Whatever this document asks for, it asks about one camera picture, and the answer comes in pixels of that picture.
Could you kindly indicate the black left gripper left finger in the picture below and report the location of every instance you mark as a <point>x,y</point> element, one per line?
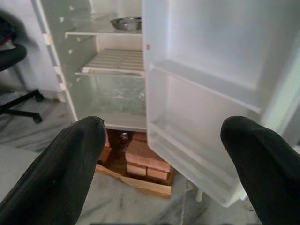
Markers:
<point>54,178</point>

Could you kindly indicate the clear crisper drawer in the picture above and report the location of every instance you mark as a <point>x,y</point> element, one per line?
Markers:
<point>117,96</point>

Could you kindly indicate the steel bowl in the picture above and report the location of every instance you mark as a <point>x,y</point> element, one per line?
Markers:
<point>126,23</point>

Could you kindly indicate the black office chair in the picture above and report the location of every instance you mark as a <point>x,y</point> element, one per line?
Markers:
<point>11,56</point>

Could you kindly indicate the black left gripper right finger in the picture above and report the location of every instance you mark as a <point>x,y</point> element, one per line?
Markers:
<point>269,175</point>

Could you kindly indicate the silver white fridge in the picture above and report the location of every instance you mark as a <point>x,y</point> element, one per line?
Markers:
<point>199,93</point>

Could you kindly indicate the wooden base board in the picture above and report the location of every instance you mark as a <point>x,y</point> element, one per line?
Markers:
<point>150,187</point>

